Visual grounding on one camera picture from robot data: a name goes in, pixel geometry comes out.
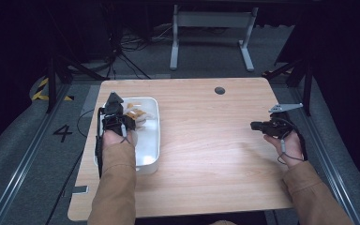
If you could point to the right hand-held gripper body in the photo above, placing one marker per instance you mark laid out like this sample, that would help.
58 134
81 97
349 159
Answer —
278 126

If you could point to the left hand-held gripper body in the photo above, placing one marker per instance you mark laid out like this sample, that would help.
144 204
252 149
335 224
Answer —
114 120

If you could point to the white plastic bin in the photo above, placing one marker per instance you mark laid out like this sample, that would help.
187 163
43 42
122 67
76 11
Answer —
148 146

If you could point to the person's left hand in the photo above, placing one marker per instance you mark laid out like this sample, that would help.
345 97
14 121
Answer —
114 140

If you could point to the person's right hand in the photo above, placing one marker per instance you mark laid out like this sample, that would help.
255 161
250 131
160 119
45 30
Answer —
290 150

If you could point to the orange patterned sock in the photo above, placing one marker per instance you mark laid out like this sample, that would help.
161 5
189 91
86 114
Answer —
137 112

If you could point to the black table grommet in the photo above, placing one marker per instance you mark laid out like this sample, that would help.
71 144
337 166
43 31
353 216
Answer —
219 90

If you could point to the black metal stand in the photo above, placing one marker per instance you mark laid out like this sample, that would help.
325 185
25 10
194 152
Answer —
54 81
306 78

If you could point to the yellow black hazard tape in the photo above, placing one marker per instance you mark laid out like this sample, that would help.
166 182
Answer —
40 93

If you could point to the person's tan jacket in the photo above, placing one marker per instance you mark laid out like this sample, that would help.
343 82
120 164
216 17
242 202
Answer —
222 222

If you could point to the grey metal desk frame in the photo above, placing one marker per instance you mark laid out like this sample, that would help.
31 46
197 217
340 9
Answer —
212 18

